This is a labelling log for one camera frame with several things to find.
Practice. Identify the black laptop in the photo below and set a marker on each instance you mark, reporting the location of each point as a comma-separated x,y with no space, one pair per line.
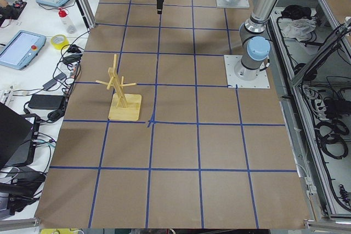
18,133

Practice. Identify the yellow tape roll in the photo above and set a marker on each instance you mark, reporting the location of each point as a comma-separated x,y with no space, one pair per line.
59,42

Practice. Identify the red cap squeeze bottle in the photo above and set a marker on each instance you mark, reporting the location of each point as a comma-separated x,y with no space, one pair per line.
67,22

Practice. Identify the near teach pendant tablet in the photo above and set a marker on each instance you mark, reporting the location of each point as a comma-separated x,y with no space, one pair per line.
22,49

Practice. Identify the white crumpled cloth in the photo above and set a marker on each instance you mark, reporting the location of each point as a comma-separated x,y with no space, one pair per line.
300,29

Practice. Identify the black power adapter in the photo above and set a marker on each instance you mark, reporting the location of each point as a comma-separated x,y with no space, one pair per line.
45,102

